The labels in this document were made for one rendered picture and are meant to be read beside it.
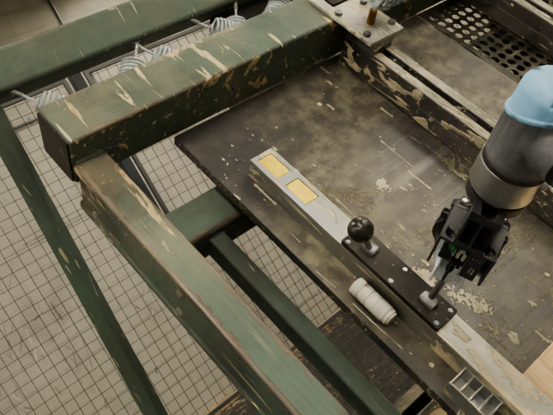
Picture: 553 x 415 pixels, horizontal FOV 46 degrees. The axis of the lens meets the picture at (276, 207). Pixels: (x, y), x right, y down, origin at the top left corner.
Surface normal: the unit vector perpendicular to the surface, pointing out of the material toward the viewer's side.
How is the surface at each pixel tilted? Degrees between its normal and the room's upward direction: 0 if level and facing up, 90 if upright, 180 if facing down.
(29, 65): 90
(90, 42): 90
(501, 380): 57
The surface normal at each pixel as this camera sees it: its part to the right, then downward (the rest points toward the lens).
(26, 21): 0.47, -0.19
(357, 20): 0.12, -0.62
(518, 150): -0.74, 0.54
